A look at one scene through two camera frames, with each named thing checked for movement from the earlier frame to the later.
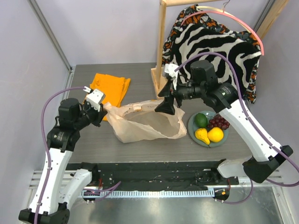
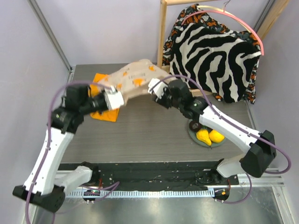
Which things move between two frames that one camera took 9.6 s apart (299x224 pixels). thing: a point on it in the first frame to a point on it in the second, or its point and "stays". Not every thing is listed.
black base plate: [158, 176] stays
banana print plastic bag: [138, 120] to [133, 80]
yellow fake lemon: [215, 134] stays
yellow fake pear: [201, 134] stays
